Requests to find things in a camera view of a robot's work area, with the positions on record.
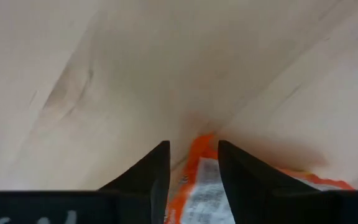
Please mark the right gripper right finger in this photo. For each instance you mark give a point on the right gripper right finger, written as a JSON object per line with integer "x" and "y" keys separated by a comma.
{"x": 259, "y": 196}

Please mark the orange Maruchan ramen packet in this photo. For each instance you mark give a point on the orange Maruchan ramen packet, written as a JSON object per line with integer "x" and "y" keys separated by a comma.
{"x": 204, "y": 193}

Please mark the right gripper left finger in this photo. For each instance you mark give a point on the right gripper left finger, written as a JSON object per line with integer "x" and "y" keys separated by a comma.
{"x": 141, "y": 193}

